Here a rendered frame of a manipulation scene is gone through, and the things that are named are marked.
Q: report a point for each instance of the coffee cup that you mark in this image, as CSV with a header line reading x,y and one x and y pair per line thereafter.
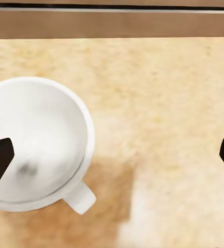
x,y
53,137

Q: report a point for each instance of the fixed window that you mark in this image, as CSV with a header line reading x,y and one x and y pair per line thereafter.
x,y
82,19

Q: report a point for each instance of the countertop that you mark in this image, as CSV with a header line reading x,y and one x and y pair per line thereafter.
x,y
158,109

